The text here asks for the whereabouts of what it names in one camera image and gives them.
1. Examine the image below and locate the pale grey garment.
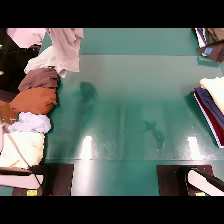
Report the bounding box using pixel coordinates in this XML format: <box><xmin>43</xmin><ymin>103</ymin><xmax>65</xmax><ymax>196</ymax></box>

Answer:
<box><xmin>47</xmin><ymin>28</ymin><xmax>85</xmax><ymax>78</ymax></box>

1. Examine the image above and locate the orange-brown garment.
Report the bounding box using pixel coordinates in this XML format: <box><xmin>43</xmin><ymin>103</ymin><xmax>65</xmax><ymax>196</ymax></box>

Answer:
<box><xmin>0</xmin><ymin>87</ymin><xmax>58</xmax><ymax>124</ymax></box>

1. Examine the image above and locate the grey-brown garment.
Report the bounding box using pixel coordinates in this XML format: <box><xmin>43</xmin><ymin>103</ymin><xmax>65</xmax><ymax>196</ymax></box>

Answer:
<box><xmin>17</xmin><ymin>67</ymin><xmax>61</xmax><ymax>93</ymax></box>

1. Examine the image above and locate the light blue garment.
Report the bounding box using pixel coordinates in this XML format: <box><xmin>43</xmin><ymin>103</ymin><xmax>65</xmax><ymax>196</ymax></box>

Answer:
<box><xmin>7</xmin><ymin>111</ymin><xmax>52</xmax><ymax>135</ymax></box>

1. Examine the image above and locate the cream garment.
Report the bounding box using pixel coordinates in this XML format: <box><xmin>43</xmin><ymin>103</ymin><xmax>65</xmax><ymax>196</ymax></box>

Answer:
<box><xmin>199</xmin><ymin>76</ymin><xmax>224</xmax><ymax>116</ymax></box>
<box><xmin>0</xmin><ymin>130</ymin><xmax>46</xmax><ymax>170</ymax></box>

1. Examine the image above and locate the red garment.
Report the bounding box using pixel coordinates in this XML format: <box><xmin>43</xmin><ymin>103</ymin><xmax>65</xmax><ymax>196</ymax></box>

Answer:
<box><xmin>193</xmin><ymin>92</ymin><xmax>224</xmax><ymax>147</ymax></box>

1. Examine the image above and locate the black garment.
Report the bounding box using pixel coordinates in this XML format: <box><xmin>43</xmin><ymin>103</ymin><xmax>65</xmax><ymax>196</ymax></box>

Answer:
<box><xmin>0</xmin><ymin>28</ymin><xmax>42</xmax><ymax>95</ymax></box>

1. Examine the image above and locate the pale pink garment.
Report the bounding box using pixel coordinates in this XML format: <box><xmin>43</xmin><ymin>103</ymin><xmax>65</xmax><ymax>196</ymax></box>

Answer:
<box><xmin>5</xmin><ymin>28</ymin><xmax>48</xmax><ymax>50</ymax></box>

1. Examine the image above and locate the white and navy garment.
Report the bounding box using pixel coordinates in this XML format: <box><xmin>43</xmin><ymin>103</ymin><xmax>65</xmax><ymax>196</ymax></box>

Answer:
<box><xmin>194</xmin><ymin>28</ymin><xmax>209</xmax><ymax>49</ymax></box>

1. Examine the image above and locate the dark brown garment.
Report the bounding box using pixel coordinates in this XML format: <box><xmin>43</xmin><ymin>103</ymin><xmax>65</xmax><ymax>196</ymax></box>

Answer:
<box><xmin>196</xmin><ymin>39</ymin><xmax>224</xmax><ymax>65</ymax></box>

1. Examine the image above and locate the olive garment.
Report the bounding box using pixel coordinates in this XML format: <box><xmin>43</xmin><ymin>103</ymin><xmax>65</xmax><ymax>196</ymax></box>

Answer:
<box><xmin>205</xmin><ymin>28</ymin><xmax>224</xmax><ymax>44</ymax></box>

